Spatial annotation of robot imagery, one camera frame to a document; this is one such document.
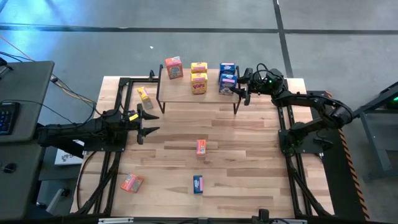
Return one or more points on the yellow gripper tag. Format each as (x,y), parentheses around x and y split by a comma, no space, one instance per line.
(133,117)

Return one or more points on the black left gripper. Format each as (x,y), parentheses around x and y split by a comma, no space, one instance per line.
(140,124)

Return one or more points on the orange Mini-Wheats cereal box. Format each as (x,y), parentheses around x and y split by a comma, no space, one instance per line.
(132,182)
(201,147)
(173,67)

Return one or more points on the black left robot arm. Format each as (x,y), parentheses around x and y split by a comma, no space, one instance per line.
(77,132)

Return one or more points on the white printed box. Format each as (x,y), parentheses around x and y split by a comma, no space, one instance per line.
(66,155)

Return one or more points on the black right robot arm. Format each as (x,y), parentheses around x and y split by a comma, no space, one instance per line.
(329,112)

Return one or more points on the wooden shelf black metal legs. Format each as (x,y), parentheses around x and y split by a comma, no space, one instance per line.
(180,91)

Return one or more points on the black aluminium table frame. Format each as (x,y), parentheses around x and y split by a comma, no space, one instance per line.
(122,93)

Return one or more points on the grey side desk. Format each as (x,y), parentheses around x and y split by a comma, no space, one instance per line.
(28,93)

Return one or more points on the black platform hazard stripes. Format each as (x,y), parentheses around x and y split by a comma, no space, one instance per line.
(339,174)

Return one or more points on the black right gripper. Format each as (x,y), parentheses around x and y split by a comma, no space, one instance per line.
(256,87)

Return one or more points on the black box green light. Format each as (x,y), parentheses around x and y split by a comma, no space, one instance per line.
(392,96)

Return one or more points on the black table-level camera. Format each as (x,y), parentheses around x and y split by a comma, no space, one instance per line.
(263,215)

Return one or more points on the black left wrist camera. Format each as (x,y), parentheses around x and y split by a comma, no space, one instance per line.
(115,119)

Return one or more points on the grey metal stand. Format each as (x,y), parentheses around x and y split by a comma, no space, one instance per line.
(367,130)

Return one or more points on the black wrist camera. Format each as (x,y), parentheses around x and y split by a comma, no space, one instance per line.
(115,119)
(273,77)

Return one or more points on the blue Frosted Flakes cereal box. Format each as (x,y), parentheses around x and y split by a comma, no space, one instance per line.
(227,68)
(198,184)
(227,84)

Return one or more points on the yellow Corn Pops cereal box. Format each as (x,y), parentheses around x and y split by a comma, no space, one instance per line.
(199,83)
(199,67)
(145,97)

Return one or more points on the black backlit keyboard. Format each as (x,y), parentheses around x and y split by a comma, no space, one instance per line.
(7,118)

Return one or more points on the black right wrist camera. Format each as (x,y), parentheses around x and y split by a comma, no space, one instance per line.
(273,77)

